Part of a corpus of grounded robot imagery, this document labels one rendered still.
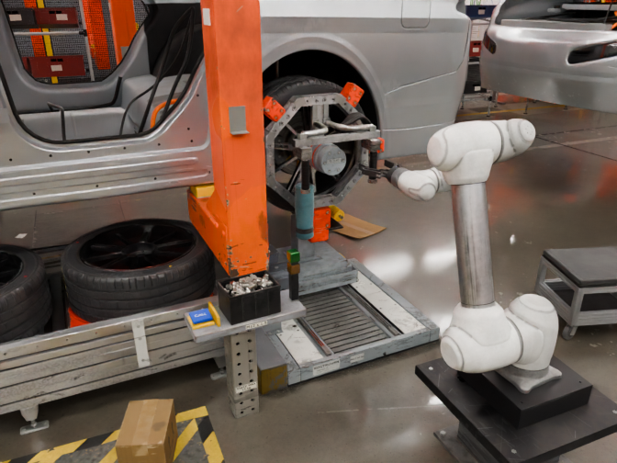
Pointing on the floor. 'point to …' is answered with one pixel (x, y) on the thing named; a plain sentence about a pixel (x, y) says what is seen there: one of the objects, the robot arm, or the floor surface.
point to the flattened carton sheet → (357, 229)
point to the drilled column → (241, 373)
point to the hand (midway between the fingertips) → (373, 164)
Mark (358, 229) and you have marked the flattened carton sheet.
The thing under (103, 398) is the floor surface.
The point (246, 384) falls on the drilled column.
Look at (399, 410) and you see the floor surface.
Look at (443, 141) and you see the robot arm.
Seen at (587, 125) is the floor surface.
